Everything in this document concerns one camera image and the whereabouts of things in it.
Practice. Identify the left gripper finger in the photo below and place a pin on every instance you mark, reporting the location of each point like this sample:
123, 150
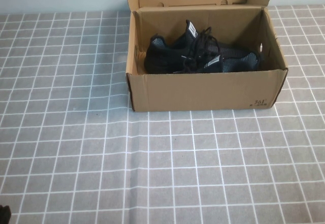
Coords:
5, 216

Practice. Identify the black mesh sneaker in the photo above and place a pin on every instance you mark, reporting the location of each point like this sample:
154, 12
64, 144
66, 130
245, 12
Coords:
236, 62
162, 56

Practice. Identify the brown cardboard shoe box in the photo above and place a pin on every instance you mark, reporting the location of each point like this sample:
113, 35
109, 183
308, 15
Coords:
193, 92

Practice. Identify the grey white-checked tablecloth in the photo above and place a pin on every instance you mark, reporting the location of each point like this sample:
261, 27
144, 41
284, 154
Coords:
76, 132

